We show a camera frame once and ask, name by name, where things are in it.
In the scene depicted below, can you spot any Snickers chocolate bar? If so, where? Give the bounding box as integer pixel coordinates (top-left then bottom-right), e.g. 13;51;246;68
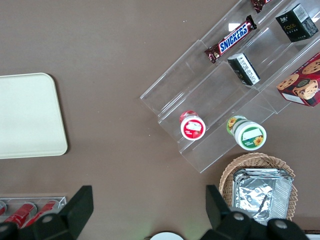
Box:
250;0;272;14
204;14;258;65

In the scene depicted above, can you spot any cream rectangular plastic tray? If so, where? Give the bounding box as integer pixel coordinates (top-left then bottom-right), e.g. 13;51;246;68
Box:
0;72;69;160

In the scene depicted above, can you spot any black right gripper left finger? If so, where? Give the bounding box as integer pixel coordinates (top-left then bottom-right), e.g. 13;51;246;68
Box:
17;185;95;240

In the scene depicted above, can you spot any red chocolate chip cookie box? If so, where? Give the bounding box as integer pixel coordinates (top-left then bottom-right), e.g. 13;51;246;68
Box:
276;51;320;108

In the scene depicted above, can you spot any small black carton box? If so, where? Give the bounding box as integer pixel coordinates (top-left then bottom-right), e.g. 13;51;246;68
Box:
226;52;261;87
274;2;320;43

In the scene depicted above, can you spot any red lid strawberry jar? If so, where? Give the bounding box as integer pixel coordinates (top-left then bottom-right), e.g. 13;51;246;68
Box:
179;109;207;141

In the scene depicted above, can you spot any clear acrylic bottle rack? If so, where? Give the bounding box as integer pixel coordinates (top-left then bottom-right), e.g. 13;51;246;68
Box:
0;195;68;226

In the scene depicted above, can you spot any aluminium foil container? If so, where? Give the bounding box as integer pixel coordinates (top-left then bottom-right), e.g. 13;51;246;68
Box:
231;167;295;227

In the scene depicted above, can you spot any light tan wicker basket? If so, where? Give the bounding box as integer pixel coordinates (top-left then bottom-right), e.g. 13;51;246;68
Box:
218;152;299;225

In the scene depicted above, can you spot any clear acrylic stepped display stand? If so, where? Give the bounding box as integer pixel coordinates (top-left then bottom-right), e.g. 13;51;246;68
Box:
139;0;320;175

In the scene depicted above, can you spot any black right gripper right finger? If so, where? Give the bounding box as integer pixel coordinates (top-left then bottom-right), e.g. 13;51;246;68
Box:
201;185;252;240

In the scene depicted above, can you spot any green lid sunflower jar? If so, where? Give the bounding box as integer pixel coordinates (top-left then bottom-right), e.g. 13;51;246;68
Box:
226;114;268;151

